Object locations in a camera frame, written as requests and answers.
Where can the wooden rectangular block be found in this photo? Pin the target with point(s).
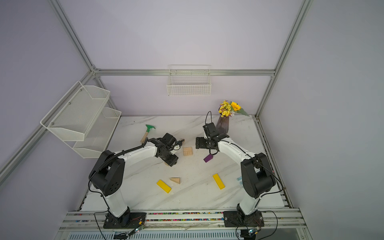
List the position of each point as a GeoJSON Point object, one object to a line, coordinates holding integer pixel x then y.
{"type": "Point", "coordinates": [188, 153]}
{"type": "Point", "coordinates": [187, 149]}

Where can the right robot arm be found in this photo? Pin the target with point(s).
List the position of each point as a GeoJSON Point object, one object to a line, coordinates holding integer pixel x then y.
{"type": "Point", "coordinates": [257, 176]}

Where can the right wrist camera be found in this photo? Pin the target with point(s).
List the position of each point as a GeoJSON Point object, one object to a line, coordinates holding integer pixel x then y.
{"type": "Point", "coordinates": [210, 130]}

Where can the white two-tier mesh shelf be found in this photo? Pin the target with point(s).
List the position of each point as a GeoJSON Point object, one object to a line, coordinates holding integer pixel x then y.
{"type": "Point", "coordinates": [82, 120]}

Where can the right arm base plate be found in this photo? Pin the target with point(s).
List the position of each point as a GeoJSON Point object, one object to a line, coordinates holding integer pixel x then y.
{"type": "Point", "coordinates": [236, 219]}

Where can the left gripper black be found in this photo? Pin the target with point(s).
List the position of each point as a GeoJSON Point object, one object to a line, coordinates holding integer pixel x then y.
{"type": "Point", "coordinates": [172, 161]}

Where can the green toy hammer wooden handle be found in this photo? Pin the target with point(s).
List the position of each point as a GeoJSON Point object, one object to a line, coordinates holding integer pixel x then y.
{"type": "Point", "coordinates": [149, 128]}

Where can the yellow flower bouquet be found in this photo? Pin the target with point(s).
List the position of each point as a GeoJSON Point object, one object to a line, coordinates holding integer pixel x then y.
{"type": "Point", "coordinates": [230, 108]}

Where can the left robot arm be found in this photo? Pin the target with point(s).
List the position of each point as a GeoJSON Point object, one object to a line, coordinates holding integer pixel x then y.
{"type": "Point", "coordinates": [108, 173]}

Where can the yellow block left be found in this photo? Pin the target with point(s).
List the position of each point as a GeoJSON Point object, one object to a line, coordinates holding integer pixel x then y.
{"type": "Point", "coordinates": [164, 186]}

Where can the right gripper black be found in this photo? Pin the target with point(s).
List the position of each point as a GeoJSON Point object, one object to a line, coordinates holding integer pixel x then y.
{"type": "Point", "coordinates": [200, 141]}

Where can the yellow block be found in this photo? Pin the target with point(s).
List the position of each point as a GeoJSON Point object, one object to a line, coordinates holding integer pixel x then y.
{"type": "Point", "coordinates": [219, 181]}
{"type": "Point", "coordinates": [164, 186]}

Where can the yellow block right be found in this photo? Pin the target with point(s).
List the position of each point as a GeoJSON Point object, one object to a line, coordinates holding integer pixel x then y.
{"type": "Point", "coordinates": [219, 181]}

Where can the purple triangle block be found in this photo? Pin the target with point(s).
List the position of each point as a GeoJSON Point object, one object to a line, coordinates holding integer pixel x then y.
{"type": "Point", "coordinates": [208, 158]}

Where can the white wire wall basket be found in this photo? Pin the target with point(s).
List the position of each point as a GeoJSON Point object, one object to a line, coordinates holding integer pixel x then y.
{"type": "Point", "coordinates": [189, 80]}

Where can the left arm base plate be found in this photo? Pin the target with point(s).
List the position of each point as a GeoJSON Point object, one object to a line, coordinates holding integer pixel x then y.
{"type": "Point", "coordinates": [126, 221]}

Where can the aluminium front rail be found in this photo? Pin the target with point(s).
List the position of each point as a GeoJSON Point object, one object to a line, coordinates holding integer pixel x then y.
{"type": "Point", "coordinates": [279, 224]}

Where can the dark ribbed vase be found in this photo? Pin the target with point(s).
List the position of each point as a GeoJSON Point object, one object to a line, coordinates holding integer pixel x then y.
{"type": "Point", "coordinates": [223, 125]}

